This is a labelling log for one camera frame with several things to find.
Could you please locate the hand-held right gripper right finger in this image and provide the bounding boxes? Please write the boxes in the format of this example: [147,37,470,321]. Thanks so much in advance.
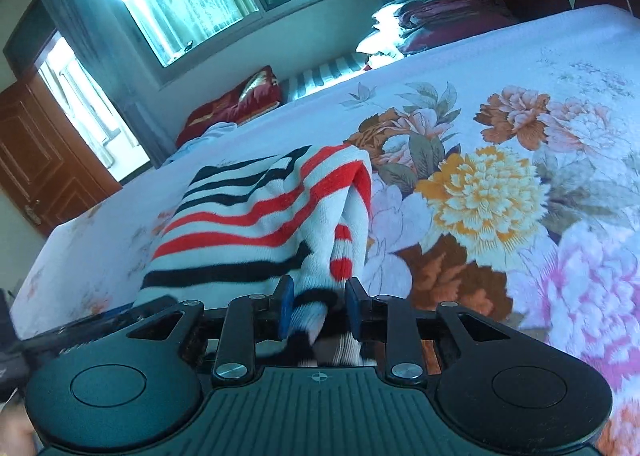
[345,277,513,381]

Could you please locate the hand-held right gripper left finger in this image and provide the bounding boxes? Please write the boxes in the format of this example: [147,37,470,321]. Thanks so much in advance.
[125,275,296,383]

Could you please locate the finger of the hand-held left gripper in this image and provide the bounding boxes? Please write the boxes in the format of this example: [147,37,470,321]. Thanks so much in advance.
[14,308,138,362]

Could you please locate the red black white striped sweater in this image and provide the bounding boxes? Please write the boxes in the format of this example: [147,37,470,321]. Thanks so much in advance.
[132,145,382,371]

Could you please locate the brown wooden door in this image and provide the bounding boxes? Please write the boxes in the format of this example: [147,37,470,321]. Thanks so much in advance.
[0,73,124,238]

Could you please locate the red patterned pillow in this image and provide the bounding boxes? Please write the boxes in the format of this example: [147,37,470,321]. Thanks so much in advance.
[175,65,284,150]

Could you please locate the white floral bed sheet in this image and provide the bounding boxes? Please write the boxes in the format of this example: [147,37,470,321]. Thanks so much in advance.
[10,3,640,456]

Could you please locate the white floral pillow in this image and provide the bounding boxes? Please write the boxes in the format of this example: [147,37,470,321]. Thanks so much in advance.
[356,0,418,68]

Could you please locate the folded maroon blankets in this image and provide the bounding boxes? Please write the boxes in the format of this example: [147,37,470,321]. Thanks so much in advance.
[394,0,517,56]

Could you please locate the blue grey curtain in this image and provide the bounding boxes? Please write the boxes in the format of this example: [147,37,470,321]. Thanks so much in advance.
[22,0,168,169]

